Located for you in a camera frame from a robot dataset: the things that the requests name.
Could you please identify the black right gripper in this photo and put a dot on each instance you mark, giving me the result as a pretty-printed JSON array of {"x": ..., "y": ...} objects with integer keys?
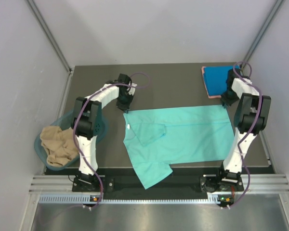
[{"x": 226, "y": 102}]

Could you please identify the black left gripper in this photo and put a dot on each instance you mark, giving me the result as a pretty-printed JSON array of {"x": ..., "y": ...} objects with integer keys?
[{"x": 125, "y": 107}]

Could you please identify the teal green t shirt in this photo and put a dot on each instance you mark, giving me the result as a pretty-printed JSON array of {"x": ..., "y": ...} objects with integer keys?
[{"x": 155, "y": 139}]

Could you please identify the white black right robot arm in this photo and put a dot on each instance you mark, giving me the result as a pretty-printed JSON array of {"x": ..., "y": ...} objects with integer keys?
[{"x": 250, "y": 118}]

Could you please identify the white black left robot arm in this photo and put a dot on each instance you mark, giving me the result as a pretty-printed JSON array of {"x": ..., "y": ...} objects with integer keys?
[{"x": 88, "y": 123}]

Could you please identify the folded pink t shirt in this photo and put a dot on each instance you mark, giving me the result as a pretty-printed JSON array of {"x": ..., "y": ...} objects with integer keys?
[{"x": 209, "y": 96}]

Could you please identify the folded blue t shirt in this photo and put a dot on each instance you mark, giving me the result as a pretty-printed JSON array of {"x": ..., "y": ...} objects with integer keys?
[{"x": 215, "y": 77}]

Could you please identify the crumpled beige t shirt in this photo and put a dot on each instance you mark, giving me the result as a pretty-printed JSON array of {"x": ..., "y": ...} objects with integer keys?
[{"x": 58, "y": 145}]

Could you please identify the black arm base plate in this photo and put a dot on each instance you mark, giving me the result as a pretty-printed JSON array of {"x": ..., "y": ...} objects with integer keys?
[{"x": 182, "y": 183}]

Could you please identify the aluminium frame rail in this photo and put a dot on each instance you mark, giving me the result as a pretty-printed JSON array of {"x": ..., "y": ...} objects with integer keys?
[{"x": 259, "y": 184}]

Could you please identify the right aluminium corner post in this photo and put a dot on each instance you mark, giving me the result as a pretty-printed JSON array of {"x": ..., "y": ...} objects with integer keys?
[{"x": 263, "y": 29}]

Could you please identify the aluminium corner post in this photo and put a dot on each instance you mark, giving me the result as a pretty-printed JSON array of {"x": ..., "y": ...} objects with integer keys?
[
  {"x": 42, "y": 23},
  {"x": 263, "y": 29}
]

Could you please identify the grey slotted cable duct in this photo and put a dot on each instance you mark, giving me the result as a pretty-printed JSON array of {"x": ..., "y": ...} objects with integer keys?
[{"x": 91, "y": 200}]

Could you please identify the left aluminium corner post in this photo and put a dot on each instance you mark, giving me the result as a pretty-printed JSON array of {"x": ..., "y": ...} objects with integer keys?
[{"x": 42, "y": 23}]

